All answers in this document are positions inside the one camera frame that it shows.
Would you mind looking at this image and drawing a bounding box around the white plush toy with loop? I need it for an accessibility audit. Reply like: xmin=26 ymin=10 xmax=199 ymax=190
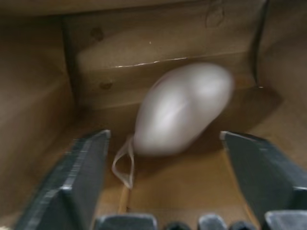
xmin=112 ymin=62 xmax=236 ymax=190

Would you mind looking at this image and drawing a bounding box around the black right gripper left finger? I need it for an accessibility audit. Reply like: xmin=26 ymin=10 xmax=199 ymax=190
xmin=14 ymin=129 xmax=111 ymax=230

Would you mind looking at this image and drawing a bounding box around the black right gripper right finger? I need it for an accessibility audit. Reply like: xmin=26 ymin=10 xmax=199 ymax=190
xmin=220 ymin=130 xmax=307 ymax=230

